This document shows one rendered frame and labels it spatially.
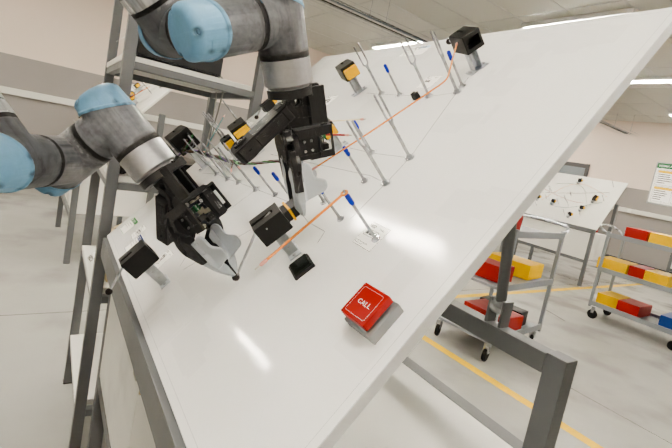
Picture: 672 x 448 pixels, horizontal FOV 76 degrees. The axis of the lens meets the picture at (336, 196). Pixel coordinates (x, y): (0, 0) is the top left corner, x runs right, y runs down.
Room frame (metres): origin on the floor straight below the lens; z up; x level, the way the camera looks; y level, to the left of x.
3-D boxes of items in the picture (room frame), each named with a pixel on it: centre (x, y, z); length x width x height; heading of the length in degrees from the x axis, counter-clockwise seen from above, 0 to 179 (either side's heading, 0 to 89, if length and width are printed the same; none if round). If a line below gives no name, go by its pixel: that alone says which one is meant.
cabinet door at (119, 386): (1.12, 0.49, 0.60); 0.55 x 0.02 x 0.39; 35
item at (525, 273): (3.43, -1.47, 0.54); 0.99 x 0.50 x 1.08; 132
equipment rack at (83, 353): (1.76, 0.71, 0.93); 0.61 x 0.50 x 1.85; 35
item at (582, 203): (6.96, -3.77, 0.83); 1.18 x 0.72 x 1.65; 36
